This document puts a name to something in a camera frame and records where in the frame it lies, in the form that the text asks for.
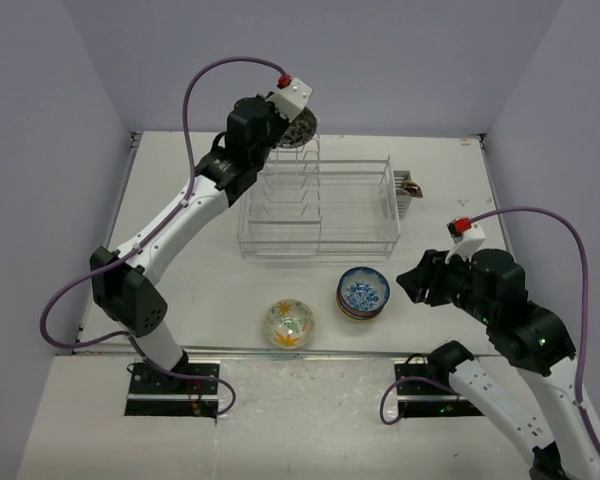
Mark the brown utensil in holder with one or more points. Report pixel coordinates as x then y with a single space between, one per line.
411 189

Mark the yellow blue patterned bowl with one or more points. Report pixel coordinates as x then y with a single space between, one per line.
362 321

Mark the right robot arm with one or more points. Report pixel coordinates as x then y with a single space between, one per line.
563 441

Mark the yellow flower leaf bowl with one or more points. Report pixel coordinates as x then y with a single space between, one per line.
289 324

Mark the pink patterned bowl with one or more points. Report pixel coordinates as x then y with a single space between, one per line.
301 130

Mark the orange floral patterned bowl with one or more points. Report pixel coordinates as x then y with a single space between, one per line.
340 301

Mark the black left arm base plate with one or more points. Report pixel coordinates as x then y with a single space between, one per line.
152 394

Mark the blue white floral bowl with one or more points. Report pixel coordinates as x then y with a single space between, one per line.
364 288

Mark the grey cutlery holder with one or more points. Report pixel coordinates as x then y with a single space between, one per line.
402 201

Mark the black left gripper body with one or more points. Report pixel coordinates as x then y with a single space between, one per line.
277 125

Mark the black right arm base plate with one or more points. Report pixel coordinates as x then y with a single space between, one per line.
422 400

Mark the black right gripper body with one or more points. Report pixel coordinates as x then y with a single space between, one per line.
451 280

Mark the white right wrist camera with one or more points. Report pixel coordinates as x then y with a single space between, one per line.
467 238

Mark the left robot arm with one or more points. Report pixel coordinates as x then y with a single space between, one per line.
124 280

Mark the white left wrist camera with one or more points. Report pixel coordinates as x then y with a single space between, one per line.
291 97

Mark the white wire dish rack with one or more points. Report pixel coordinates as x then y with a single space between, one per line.
317 202

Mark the blue triangle patterned bowl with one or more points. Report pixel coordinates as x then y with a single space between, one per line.
350 314

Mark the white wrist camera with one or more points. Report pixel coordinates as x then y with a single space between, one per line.
467 238
291 97

